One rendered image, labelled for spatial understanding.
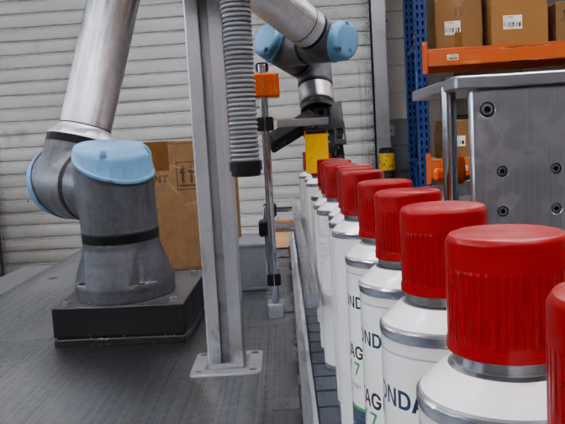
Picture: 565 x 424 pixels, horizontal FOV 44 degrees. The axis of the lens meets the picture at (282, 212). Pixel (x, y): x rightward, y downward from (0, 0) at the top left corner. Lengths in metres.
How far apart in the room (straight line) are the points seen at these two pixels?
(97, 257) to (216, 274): 0.24
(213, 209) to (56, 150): 0.38
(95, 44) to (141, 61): 4.22
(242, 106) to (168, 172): 0.73
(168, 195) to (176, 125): 3.90
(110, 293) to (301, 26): 0.59
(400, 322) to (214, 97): 0.61
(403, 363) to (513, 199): 0.19
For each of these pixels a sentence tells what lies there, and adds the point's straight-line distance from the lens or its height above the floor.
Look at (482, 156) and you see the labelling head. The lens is 0.43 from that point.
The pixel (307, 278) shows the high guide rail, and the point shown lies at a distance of 0.74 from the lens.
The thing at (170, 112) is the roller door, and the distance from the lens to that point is 5.35.
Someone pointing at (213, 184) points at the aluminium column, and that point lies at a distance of 0.85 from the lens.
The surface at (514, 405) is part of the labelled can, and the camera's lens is 0.19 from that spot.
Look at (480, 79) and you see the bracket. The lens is 0.43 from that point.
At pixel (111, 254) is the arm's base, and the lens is 1.03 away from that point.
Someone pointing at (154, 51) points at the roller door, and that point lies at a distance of 5.39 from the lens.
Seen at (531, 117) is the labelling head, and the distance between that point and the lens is 0.44.
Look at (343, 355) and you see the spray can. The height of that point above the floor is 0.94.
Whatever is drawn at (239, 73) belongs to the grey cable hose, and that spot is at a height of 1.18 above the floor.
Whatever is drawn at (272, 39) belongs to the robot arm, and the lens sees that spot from 1.42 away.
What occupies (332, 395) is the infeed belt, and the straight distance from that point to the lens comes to 0.65.
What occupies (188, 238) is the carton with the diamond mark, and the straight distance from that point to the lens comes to 1.45.
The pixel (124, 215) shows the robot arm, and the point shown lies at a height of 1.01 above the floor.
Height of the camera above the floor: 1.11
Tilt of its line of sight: 6 degrees down
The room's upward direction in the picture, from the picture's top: 3 degrees counter-clockwise
